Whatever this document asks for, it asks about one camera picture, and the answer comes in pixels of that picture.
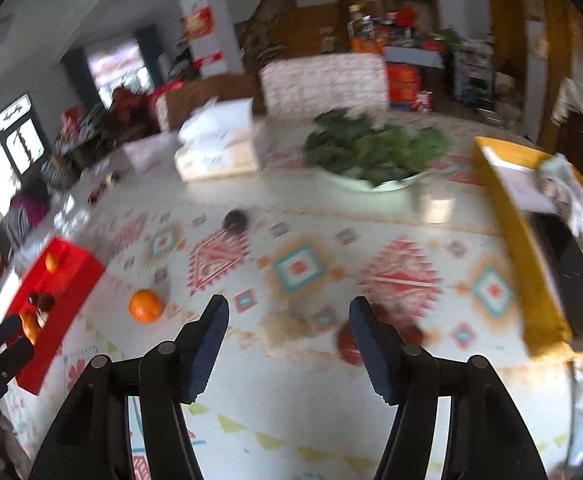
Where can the red wall calendar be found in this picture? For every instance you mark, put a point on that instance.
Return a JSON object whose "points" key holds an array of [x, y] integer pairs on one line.
{"points": [[199, 21]]}

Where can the red cloth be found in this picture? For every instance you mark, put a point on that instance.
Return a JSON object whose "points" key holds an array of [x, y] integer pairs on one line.
{"points": [[126, 105]]}

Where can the large red date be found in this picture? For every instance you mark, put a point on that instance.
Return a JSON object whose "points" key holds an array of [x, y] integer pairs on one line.
{"points": [[347, 342]]}

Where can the plate of green spinach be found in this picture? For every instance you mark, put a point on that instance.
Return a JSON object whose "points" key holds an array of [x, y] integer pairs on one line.
{"points": [[376, 147]]}

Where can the white tissue box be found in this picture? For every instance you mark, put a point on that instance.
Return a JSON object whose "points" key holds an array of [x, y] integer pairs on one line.
{"points": [[219, 147]]}

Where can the small red date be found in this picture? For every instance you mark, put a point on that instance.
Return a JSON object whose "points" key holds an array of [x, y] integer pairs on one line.
{"points": [[94, 193]]}

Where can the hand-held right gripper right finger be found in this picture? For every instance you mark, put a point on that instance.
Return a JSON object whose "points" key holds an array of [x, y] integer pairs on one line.
{"points": [[374, 355]]}

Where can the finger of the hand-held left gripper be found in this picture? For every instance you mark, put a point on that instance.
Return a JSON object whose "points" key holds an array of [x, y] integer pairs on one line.
{"points": [[14, 355], [4, 329]]}

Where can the orange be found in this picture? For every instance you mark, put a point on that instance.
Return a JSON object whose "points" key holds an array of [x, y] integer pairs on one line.
{"points": [[145, 305], [51, 262], [31, 329]]}

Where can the wooden chair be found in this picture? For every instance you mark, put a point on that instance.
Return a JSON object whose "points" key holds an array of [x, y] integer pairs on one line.
{"points": [[211, 92]]}

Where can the black flat item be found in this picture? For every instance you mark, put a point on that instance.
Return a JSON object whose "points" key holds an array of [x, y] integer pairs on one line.
{"points": [[566, 270]]}

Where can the blue checkered tablecloth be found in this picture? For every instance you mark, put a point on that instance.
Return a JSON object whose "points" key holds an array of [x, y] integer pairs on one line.
{"points": [[414, 56]]}

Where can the white lace cloth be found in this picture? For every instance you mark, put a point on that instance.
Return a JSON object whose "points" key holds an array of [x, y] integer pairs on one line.
{"points": [[574, 102]]}

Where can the white cylinder block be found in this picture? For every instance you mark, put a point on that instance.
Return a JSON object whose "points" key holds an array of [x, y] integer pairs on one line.
{"points": [[436, 209]]}

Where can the yellow box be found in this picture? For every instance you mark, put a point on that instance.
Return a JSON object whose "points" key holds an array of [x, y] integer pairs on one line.
{"points": [[511, 240]]}

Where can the white glove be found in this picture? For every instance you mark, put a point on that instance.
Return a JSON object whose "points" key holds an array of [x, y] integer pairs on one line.
{"points": [[569, 190]]}

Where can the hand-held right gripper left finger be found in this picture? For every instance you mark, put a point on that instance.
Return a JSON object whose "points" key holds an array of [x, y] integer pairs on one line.
{"points": [[206, 355]]}

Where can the red box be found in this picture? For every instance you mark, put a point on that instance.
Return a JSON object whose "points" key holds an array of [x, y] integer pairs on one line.
{"points": [[66, 280]]}

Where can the white oval plate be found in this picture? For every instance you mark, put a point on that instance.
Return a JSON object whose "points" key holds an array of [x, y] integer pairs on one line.
{"points": [[371, 184]]}

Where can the grey curtain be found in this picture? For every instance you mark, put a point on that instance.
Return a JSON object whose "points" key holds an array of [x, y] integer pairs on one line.
{"points": [[150, 50], [79, 77]]}

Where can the patterned white chair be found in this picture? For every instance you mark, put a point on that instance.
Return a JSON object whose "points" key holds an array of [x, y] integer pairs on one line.
{"points": [[324, 82]]}

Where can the dark passion fruit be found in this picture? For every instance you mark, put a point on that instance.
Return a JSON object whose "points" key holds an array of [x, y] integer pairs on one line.
{"points": [[235, 221], [45, 302]]}

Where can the metal shelf rack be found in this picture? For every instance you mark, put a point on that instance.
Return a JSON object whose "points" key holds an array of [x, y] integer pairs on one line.
{"points": [[476, 75]]}

